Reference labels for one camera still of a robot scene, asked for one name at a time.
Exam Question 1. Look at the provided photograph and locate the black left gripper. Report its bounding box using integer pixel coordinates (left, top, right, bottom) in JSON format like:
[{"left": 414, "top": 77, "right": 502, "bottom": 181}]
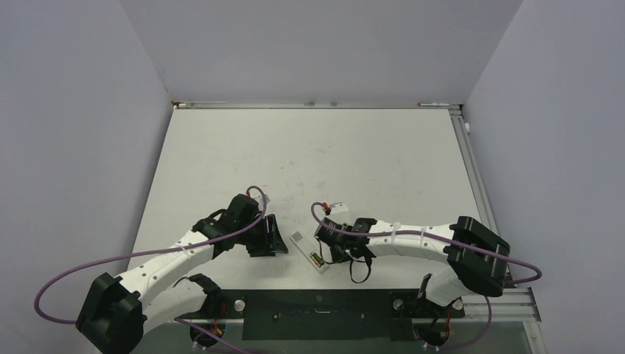
[{"left": 236, "top": 215, "right": 287, "bottom": 257}]

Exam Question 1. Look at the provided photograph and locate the green black AAA battery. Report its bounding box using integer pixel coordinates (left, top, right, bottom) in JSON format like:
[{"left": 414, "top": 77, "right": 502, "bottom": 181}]
[{"left": 310, "top": 252, "right": 326, "bottom": 268}]

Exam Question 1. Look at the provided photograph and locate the white remote control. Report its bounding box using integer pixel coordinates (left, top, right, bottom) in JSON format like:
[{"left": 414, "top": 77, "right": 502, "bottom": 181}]
[{"left": 290, "top": 232, "right": 329, "bottom": 274}]

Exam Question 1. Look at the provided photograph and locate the gold AAA battery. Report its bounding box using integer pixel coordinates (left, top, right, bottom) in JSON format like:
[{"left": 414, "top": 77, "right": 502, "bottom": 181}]
[{"left": 309, "top": 253, "right": 324, "bottom": 268}]

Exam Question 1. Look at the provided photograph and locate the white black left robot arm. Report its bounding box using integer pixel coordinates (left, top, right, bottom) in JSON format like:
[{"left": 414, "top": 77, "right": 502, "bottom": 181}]
[{"left": 75, "top": 192, "right": 287, "bottom": 353}]

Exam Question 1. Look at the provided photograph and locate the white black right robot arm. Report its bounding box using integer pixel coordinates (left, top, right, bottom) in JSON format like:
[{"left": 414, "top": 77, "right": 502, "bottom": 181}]
[{"left": 314, "top": 216, "right": 510, "bottom": 316}]

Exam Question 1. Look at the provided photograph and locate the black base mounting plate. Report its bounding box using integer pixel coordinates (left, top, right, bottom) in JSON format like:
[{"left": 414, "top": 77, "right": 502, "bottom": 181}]
[{"left": 183, "top": 289, "right": 465, "bottom": 341}]

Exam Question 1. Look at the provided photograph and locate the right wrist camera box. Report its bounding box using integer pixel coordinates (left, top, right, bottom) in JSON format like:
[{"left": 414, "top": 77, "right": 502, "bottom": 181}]
[{"left": 325, "top": 202, "right": 352, "bottom": 224}]

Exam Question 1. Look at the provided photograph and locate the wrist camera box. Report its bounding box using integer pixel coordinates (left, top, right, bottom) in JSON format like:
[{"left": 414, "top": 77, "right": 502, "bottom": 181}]
[
  {"left": 248, "top": 192, "right": 270, "bottom": 204},
  {"left": 325, "top": 202, "right": 352, "bottom": 224}
]

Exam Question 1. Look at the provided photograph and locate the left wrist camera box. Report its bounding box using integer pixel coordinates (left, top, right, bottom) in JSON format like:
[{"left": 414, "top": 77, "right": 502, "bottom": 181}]
[{"left": 248, "top": 192, "right": 270, "bottom": 204}]

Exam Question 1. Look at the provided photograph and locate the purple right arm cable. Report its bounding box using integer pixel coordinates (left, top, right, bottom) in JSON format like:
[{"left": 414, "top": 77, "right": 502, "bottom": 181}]
[{"left": 310, "top": 201, "right": 543, "bottom": 350}]

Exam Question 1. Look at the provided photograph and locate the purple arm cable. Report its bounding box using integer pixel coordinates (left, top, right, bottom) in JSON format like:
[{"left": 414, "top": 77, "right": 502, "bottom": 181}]
[
  {"left": 32, "top": 184, "right": 268, "bottom": 354},
  {"left": 310, "top": 201, "right": 543, "bottom": 350}
]

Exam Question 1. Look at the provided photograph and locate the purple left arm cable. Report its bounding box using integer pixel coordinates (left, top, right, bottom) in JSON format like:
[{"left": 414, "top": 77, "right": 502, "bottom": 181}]
[{"left": 32, "top": 184, "right": 268, "bottom": 354}]

